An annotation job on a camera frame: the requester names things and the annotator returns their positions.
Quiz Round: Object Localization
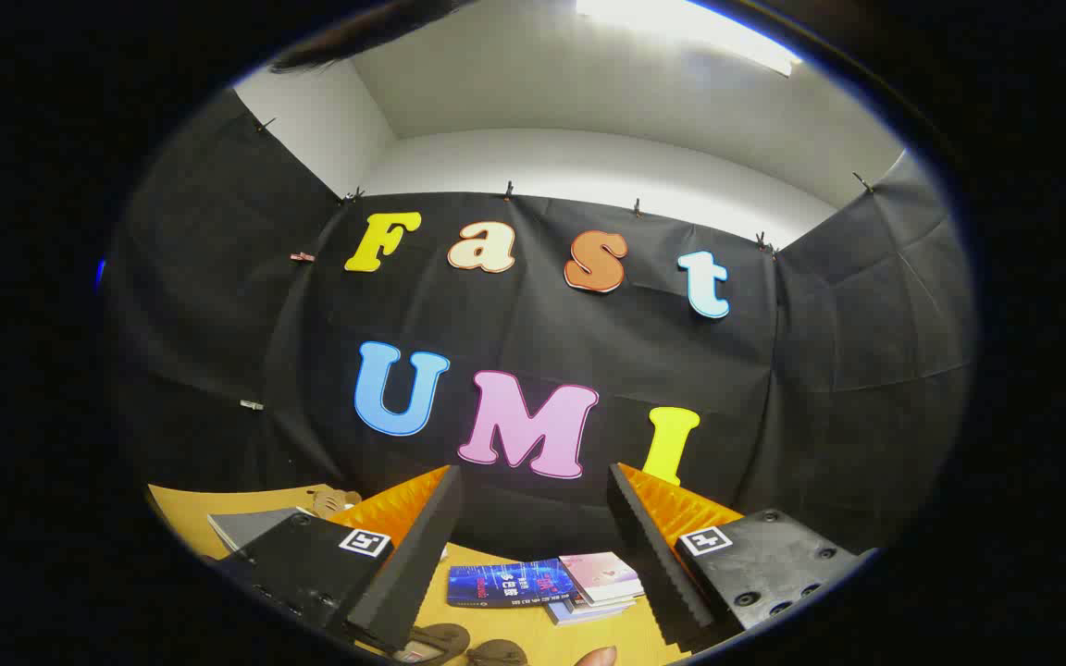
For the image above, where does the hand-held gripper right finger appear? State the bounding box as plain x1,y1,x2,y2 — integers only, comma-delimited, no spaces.
607,462,876,653

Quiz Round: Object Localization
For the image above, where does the brown plush toy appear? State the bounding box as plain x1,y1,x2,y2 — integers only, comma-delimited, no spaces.
311,487,363,516

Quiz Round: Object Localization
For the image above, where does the brown fuzzy shoe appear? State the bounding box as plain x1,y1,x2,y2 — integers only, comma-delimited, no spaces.
466,639,529,666
392,623,471,665

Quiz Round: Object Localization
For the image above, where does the light blue book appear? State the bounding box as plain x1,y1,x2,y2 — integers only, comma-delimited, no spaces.
547,599,638,627

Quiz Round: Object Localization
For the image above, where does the pink white book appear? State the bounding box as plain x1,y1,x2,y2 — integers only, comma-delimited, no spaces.
558,552,645,604

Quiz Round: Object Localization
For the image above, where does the grey fabric storage box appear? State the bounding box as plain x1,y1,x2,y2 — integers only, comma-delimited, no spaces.
207,506,316,561

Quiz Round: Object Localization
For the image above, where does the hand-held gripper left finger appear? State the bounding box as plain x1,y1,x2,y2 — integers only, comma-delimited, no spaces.
218,465,465,653

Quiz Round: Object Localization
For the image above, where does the dark blue book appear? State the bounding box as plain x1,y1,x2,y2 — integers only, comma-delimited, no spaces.
447,559,580,609

